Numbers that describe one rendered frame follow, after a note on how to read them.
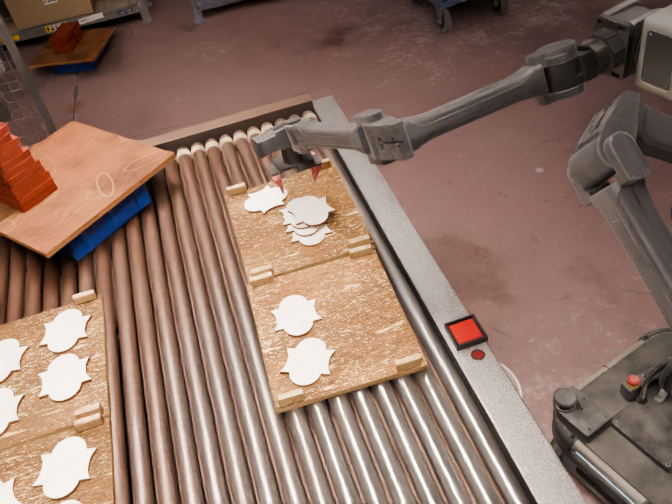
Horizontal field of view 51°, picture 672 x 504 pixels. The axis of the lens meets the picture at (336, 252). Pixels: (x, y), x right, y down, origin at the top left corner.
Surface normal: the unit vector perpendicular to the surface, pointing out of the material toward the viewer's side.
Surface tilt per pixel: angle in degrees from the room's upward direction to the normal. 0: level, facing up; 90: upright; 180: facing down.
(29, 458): 0
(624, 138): 38
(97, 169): 0
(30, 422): 0
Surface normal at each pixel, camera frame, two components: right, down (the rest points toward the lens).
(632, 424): -0.14, -0.73
